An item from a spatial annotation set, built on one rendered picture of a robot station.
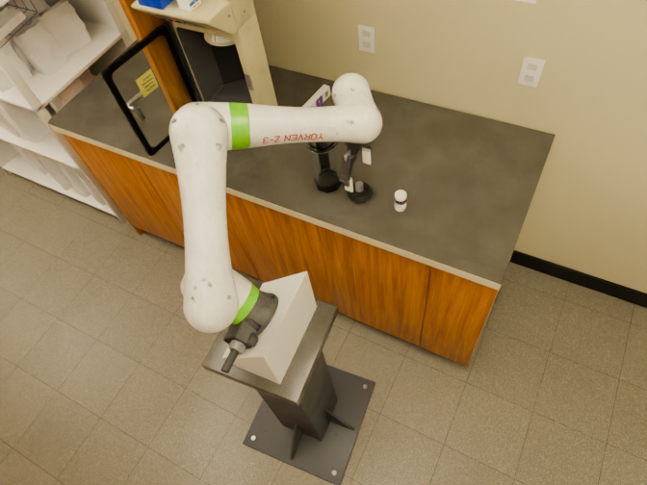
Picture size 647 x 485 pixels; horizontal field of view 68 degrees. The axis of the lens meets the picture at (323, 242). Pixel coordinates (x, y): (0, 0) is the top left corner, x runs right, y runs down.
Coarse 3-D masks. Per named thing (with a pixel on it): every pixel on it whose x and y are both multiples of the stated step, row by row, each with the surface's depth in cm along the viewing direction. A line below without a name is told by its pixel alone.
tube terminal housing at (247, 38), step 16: (224, 0) 151; (240, 0) 155; (240, 16) 158; (256, 16) 165; (176, 32) 174; (208, 32) 166; (240, 32) 160; (256, 32) 168; (240, 48) 165; (256, 48) 171; (256, 64) 175; (256, 80) 178; (256, 96) 182; (272, 96) 192
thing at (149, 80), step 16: (144, 48) 168; (160, 48) 173; (128, 64) 165; (144, 64) 171; (160, 64) 176; (176, 64) 182; (128, 80) 168; (144, 80) 173; (160, 80) 179; (176, 80) 185; (128, 96) 170; (144, 96) 176; (160, 96) 182; (176, 96) 189; (144, 112) 179; (160, 112) 185; (144, 128) 182; (160, 128) 189
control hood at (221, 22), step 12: (204, 0) 153; (216, 0) 152; (144, 12) 159; (156, 12) 153; (168, 12) 151; (180, 12) 151; (192, 12) 150; (204, 12) 149; (216, 12) 148; (228, 12) 152; (204, 24) 149; (216, 24) 149; (228, 24) 154
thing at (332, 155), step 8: (312, 144) 166; (320, 144) 169; (328, 144) 169; (312, 152) 163; (328, 152) 161; (336, 152) 165; (312, 160) 167; (320, 160) 164; (328, 160) 164; (336, 160) 167; (320, 168) 168; (328, 168) 167; (336, 168) 170; (320, 176) 171; (328, 176) 171; (336, 176) 173; (320, 184) 175; (328, 184) 174
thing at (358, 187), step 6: (354, 186) 173; (360, 186) 169; (366, 186) 173; (348, 192) 173; (354, 192) 172; (360, 192) 171; (366, 192) 171; (372, 192) 172; (354, 198) 171; (360, 198) 170; (366, 198) 171
